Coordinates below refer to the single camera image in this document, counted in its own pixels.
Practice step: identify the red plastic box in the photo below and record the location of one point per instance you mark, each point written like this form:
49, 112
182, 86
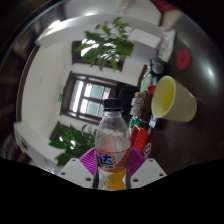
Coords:
140, 140

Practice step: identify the leafy plant in white pot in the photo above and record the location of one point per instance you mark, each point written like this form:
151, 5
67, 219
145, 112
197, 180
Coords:
106, 46
71, 141

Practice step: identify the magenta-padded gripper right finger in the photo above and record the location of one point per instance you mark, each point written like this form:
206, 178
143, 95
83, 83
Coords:
150, 171

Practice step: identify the printed paper leaflet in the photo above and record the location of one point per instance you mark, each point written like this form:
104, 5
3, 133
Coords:
167, 45

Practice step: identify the green box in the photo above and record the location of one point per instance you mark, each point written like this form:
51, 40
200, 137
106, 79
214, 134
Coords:
136, 122

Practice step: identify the grey round object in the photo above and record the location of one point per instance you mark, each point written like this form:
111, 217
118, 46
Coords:
157, 68

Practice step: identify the dark wooden double door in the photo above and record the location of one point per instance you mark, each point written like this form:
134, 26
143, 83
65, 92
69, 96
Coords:
86, 98

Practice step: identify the green cloth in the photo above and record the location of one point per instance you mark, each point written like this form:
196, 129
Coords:
145, 83

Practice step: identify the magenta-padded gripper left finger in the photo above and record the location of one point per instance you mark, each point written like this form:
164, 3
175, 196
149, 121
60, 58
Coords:
75, 171

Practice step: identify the small red round object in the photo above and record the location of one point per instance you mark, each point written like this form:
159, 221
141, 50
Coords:
151, 89

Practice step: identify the pale yellow cup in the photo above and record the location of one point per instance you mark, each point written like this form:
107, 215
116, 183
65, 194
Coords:
178, 101

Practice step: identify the dark tray of small packets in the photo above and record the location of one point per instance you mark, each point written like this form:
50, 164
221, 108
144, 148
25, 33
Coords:
137, 104

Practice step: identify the green exit sign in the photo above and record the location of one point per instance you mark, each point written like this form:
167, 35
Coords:
59, 97

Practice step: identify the clear orange soda bottle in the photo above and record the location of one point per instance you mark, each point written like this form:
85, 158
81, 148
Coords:
112, 143

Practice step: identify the dark framed window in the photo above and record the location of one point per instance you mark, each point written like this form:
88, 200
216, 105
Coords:
80, 58
56, 131

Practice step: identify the flat round red coaster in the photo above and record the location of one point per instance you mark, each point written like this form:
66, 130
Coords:
183, 59

